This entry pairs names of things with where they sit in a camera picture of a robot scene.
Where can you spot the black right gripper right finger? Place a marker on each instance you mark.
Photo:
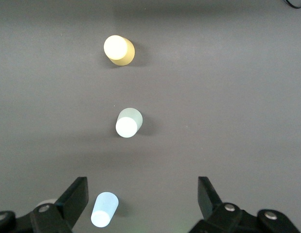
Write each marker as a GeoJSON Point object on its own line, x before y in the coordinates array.
{"type": "Point", "coordinates": [210, 206]}

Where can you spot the dark grey table cloth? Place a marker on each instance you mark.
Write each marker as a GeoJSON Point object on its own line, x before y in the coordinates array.
{"type": "Point", "coordinates": [213, 97]}

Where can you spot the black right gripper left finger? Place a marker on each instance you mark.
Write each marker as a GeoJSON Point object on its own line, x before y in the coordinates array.
{"type": "Point", "coordinates": [72, 206]}

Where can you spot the yellow plastic cup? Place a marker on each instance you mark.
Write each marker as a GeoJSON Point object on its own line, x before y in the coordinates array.
{"type": "Point", "coordinates": [118, 51]}

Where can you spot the pale green plastic cup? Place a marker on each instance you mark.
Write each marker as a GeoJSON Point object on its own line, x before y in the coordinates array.
{"type": "Point", "coordinates": [128, 123]}

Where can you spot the light blue plastic cup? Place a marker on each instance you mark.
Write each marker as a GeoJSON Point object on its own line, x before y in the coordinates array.
{"type": "Point", "coordinates": [104, 208]}

